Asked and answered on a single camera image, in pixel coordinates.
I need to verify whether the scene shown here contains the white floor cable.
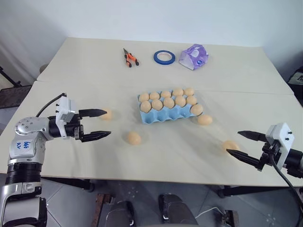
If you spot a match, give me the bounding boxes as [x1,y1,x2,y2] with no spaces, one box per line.
[195,206,225,219]

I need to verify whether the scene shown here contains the purple white plastic packet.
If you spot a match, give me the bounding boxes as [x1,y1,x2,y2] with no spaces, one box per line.
[178,43,210,71]

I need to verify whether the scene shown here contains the dark box with label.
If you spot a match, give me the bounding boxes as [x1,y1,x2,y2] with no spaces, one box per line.
[286,68,303,107]

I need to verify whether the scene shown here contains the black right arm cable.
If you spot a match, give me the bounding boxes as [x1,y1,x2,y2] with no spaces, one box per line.
[271,143,303,210]

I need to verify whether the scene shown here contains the dark rounded robot shape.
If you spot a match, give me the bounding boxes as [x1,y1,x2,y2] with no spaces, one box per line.
[158,193,199,227]

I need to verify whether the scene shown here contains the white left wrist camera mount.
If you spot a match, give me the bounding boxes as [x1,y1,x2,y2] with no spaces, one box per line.
[55,96,78,139]

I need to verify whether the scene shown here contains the blue tape roll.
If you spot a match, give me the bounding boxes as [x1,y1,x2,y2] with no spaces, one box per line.
[152,50,176,66]

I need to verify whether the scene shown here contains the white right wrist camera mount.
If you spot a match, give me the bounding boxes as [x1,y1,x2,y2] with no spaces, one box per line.
[265,122,295,170]

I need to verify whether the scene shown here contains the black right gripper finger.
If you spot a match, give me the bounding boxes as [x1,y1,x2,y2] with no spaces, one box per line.
[237,130,268,142]
[225,148,261,169]

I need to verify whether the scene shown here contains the black metal stand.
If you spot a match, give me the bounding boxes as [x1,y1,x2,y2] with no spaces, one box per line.
[0,66,22,87]

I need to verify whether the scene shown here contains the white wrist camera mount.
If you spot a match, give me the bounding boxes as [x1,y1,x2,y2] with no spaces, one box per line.
[265,122,295,170]
[55,96,78,139]

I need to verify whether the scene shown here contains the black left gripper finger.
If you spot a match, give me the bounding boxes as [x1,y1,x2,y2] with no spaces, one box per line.
[80,131,112,143]
[78,108,107,118]

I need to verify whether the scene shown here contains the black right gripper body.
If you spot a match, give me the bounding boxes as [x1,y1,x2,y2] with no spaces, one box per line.
[256,141,282,171]

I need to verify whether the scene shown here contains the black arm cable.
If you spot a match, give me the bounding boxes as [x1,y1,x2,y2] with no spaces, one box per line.
[35,92,66,118]
[271,143,303,210]

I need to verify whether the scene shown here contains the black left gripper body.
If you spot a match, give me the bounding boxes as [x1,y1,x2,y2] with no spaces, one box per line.
[63,113,85,142]

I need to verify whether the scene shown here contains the orange black pliers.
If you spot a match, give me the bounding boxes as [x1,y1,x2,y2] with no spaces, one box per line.
[122,47,140,69]

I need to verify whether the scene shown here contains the black table frame bar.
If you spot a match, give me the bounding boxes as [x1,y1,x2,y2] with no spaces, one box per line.
[217,185,293,198]
[41,176,96,193]

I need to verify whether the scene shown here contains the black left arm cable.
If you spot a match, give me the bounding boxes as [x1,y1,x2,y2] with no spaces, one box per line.
[35,92,66,118]

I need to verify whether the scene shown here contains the black mesh chair seat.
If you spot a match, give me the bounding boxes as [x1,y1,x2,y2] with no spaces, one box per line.
[0,85,32,110]

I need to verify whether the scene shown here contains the blue egg tray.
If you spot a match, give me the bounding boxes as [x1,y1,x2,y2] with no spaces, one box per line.
[137,91,202,125]

